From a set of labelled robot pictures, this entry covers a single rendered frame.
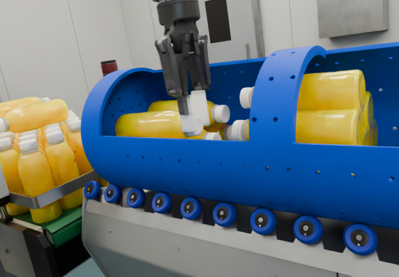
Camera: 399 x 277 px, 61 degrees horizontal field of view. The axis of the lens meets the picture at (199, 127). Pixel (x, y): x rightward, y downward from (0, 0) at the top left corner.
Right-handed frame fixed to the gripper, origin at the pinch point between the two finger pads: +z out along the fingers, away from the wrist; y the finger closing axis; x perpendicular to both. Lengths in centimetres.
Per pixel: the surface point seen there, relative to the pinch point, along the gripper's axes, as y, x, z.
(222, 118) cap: 8.9, -0.5, 3.7
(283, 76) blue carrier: -3.8, -19.8, -5.9
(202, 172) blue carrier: -8.3, -6.0, 8.6
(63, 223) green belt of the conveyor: -10.6, 36.5, 24.8
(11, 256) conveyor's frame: -17, 54, 34
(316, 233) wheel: -5.7, -23.3, 17.9
